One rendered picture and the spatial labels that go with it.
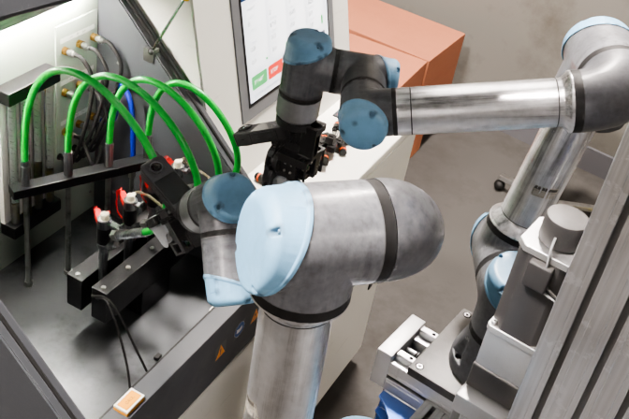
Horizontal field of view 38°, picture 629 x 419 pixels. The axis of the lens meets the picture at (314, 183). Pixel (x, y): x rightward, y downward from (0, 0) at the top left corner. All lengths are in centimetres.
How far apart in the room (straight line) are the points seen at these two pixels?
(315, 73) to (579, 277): 59
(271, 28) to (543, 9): 238
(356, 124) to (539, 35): 311
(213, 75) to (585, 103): 90
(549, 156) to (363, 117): 39
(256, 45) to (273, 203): 124
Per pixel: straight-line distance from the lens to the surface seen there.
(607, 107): 141
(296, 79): 150
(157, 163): 152
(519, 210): 167
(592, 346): 116
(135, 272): 190
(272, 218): 92
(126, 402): 167
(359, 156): 234
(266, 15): 216
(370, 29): 424
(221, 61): 203
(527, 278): 124
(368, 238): 95
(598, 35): 153
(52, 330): 199
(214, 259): 133
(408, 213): 97
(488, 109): 139
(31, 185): 192
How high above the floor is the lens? 223
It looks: 34 degrees down
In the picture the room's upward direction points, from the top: 11 degrees clockwise
